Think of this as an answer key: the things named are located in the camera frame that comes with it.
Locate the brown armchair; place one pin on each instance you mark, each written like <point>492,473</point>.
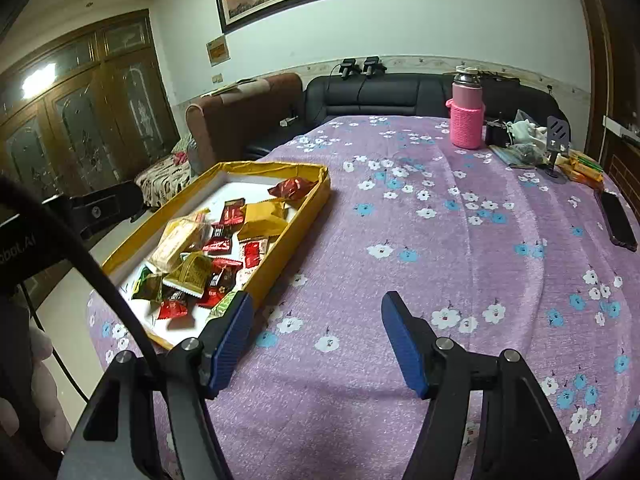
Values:
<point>240,115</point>

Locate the black device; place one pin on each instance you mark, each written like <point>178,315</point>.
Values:
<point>373,66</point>
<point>348,69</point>

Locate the yellow cardboard tray box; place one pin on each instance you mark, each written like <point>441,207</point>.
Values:
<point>150,220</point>

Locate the pile of red packets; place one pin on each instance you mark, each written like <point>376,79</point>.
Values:
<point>220,260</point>

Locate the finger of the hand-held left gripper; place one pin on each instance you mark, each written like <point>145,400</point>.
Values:
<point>107,207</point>

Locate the small wall plaque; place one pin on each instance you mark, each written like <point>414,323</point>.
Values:
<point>218,50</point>

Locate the olive green packet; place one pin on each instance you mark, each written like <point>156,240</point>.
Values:
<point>192,272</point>

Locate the golden brown packet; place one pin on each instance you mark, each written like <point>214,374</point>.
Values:
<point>265,215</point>

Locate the pile of plastic bags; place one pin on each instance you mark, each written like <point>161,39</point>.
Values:
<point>520,140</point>

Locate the black phone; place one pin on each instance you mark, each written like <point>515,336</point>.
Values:
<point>617,220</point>

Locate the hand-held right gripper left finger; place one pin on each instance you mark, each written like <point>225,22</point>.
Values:
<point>227,345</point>

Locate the orange and green packets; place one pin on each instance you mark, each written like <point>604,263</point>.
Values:
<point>582,167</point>

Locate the black leather sofa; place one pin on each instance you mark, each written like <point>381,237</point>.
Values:
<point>380,95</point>

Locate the purple floral tablecloth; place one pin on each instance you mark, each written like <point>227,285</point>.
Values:
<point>425,260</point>

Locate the black phone stand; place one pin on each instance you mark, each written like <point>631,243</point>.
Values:
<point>557,140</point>

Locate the red and white packet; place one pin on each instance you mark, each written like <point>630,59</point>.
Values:
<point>254,254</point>

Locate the dark red packet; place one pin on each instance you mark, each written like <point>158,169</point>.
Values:
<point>292,187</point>

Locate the clear yellow biscuit packet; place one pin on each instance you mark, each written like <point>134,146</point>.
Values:
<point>190,225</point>

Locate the printed blanket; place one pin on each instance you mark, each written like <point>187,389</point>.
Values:
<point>165,175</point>

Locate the wooden side cabinet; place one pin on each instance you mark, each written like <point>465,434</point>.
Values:
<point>622,155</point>

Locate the person's left hand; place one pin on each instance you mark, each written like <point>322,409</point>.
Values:
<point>50,400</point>

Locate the wooden cabinet doors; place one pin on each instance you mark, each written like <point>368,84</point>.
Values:
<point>75,120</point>

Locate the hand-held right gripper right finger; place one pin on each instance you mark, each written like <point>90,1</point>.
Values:
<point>405,345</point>

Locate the green and white candy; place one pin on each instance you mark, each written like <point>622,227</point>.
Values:
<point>225,304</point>

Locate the dark green packet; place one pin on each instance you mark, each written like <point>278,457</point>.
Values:
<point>147,286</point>

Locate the yellow label cracker packet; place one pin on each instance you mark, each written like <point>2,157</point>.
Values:
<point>170,252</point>

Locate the papers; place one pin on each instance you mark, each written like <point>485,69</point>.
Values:
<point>222,89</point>

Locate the small white object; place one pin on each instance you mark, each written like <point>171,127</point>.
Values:
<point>289,120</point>

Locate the pink sleeved bottle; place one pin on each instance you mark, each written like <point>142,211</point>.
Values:
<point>467,115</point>

